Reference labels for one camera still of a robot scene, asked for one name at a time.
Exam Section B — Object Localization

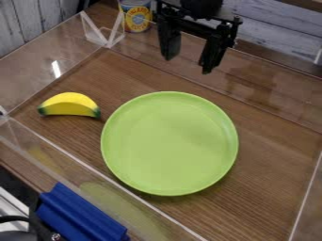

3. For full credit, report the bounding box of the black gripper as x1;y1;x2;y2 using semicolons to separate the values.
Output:
156;0;243;74

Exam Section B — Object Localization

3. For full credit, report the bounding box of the yellow toy banana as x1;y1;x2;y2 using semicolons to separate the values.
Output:
37;92;100;119

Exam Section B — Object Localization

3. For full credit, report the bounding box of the green plate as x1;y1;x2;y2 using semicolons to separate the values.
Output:
100;91;239;196

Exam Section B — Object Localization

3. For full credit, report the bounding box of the yellow labelled can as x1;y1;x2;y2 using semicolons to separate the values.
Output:
118;0;152;33

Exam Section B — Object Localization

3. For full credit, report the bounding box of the blue plastic clamp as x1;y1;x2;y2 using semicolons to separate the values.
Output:
35;183;131;241

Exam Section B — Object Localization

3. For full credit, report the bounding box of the clear acrylic tray wall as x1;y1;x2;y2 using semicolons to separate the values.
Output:
0;7;322;241

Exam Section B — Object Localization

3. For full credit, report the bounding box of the black cable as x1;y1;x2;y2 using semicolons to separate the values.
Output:
0;215;43;241

